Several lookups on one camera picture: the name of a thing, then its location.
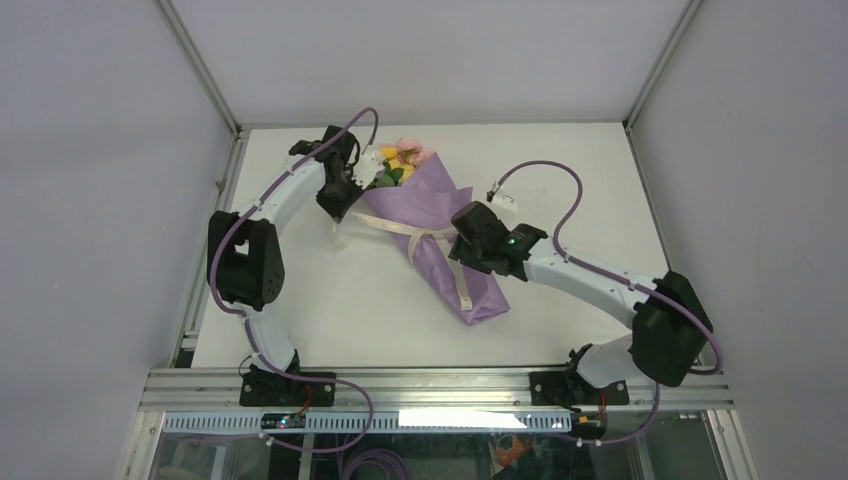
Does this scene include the cream ribbon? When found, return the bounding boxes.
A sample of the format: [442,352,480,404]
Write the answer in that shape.
[331,210,475,313]

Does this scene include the pink purple wrapping paper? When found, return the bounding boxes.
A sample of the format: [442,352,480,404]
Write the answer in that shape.
[355,154,510,326]

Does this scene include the pink fake flower stem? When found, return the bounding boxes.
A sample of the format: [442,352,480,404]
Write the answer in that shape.
[395,138,434,168]

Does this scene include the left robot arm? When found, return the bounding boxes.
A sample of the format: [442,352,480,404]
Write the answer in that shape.
[207,126,374,406]

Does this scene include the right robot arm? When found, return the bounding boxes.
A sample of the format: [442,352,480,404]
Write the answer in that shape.
[449,201,714,405]

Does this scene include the white led light bar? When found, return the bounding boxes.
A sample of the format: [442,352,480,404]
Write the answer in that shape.
[398,409,526,429]

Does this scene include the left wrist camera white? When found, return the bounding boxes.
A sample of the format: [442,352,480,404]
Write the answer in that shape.
[352,148,385,190]

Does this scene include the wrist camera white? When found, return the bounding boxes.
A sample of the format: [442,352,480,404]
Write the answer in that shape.
[486,185,518,214]
[352,148,385,190]

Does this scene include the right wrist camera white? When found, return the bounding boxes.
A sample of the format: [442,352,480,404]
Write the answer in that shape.
[486,185,518,214]

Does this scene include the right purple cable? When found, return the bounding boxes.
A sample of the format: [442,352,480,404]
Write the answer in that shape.
[488,160,726,446]

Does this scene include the purple cable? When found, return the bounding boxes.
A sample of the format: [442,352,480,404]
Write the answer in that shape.
[488,160,726,446]
[207,107,380,454]

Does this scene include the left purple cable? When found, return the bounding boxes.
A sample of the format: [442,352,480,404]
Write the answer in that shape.
[207,107,380,454]

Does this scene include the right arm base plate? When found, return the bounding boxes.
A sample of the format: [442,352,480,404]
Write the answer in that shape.
[528,369,630,408]

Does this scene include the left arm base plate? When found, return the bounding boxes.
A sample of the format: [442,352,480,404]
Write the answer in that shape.
[239,369,336,408]

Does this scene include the aluminium front rail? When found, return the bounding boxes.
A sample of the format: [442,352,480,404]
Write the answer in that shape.
[139,366,736,412]

